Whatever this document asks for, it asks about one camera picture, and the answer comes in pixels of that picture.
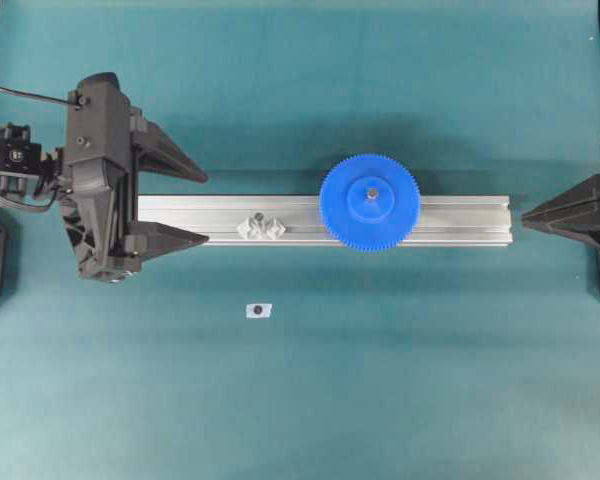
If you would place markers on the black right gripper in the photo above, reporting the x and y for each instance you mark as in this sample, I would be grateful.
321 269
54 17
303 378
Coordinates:
550 217

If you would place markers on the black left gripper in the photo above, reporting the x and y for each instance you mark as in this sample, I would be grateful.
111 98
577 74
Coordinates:
108 141

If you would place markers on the large blue plastic gear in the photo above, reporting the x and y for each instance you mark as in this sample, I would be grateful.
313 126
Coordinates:
369 202

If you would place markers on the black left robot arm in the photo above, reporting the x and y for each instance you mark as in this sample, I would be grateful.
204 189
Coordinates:
30 179

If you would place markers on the short steel shaft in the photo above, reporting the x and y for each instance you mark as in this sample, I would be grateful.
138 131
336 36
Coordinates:
258 222

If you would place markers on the clear bracket of short shaft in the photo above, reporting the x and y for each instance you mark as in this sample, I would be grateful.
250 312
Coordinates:
273 229

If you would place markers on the long aluminium extrusion rail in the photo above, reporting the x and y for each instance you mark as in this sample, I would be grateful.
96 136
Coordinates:
446 221

